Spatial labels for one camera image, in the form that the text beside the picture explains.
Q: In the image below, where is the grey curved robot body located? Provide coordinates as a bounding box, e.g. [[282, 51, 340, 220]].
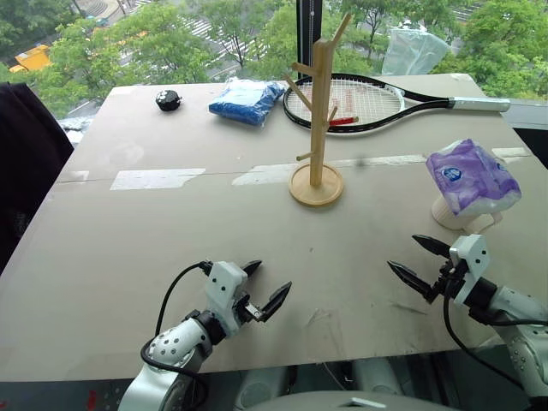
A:
[[242, 394, 464, 411]]

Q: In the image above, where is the wooden mug tree stand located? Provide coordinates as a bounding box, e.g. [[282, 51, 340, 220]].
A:
[[283, 11, 353, 209]]

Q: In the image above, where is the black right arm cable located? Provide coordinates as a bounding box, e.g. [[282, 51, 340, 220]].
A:
[[442, 271, 537, 391]]

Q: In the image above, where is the grey rounded shape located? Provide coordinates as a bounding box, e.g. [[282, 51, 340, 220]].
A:
[[352, 357, 407, 396], [236, 366, 300, 408]]

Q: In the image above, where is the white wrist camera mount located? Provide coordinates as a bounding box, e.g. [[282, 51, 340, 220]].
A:
[[449, 234, 491, 307], [204, 260, 250, 336]]

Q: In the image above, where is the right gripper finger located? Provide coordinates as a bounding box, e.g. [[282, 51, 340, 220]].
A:
[[411, 234, 452, 259], [386, 259, 436, 301]]

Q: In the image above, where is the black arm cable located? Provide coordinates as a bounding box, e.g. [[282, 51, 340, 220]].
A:
[[140, 260, 215, 411], [442, 271, 537, 391]]

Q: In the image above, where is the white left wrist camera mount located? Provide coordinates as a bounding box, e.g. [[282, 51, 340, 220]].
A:
[[204, 260, 250, 336]]

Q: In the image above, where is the black white tennis racket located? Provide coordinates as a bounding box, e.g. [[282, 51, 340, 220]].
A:
[[282, 73, 512, 140]]

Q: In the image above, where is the clear plastic bag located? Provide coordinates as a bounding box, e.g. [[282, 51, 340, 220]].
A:
[[380, 26, 451, 78]]

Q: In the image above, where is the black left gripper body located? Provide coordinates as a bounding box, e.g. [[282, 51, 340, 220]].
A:
[[232, 291, 263, 331]]

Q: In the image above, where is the purple tissue pack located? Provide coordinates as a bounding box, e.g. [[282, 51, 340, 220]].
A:
[[425, 138, 523, 217]]

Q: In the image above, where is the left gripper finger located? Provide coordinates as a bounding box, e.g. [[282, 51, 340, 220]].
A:
[[257, 280, 294, 324], [241, 259, 264, 279]]

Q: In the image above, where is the black window frame post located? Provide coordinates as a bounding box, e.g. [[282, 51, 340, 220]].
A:
[[295, 0, 325, 80]]

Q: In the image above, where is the blue bag in clear wrap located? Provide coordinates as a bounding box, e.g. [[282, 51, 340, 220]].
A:
[[208, 77, 288, 128]]

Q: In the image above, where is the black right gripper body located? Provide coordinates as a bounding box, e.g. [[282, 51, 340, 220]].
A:
[[426, 258, 470, 305]]

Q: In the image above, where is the white mug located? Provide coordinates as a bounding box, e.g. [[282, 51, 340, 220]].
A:
[[431, 194, 503, 235]]

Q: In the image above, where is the yellow vehicle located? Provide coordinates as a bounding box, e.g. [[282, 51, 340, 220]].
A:
[[8, 44, 53, 74]]

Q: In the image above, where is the black chair back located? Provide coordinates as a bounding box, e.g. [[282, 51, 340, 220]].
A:
[[0, 81, 75, 276]]

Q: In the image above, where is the white tape patch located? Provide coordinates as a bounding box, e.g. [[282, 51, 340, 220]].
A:
[[109, 167, 207, 192]]

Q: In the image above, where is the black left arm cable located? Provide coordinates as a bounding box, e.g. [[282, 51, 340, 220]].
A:
[[140, 260, 215, 411]]

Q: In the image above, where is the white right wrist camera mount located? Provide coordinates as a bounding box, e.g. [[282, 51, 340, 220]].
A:
[[449, 234, 491, 307]]

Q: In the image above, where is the black round white-dotted object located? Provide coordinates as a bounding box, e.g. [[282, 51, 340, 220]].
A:
[[155, 88, 185, 113]]

